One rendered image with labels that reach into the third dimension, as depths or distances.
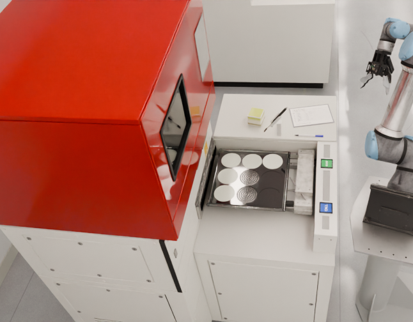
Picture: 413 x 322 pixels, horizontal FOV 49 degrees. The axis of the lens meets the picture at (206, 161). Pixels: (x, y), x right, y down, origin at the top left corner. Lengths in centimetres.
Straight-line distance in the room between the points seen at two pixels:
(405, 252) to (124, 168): 129
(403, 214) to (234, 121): 95
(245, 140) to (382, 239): 81
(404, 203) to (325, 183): 35
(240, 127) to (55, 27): 109
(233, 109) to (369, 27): 274
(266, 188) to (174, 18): 96
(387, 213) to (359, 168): 143
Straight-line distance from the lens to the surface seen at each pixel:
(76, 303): 246
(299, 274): 214
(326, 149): 229
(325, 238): 199
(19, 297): 333
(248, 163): 230
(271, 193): 217
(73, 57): 156
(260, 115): 236
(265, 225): 216
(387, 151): 200
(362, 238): 215
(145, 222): 161
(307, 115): 245
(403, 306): 293
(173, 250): 180
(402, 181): 204
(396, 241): 217
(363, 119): 390
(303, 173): 228
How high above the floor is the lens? 260
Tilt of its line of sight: 47 degrees down
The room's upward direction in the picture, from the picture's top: 11 degrees counter-clockwise
